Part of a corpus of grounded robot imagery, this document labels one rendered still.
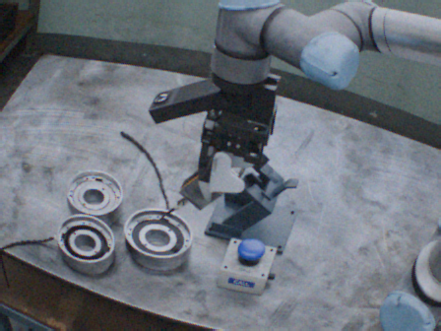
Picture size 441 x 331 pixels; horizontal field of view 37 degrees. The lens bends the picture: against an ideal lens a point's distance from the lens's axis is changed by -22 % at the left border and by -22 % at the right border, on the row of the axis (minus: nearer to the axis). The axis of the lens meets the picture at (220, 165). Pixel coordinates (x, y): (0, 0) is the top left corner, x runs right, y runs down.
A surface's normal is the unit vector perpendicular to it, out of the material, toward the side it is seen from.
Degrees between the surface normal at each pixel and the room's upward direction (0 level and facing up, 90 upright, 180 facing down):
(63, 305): 0
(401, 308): 98
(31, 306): 0
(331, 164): 0
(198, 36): 90
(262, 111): 90
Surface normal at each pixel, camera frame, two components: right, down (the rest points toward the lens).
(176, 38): -0.24, 0.62
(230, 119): 0.11, -0.75
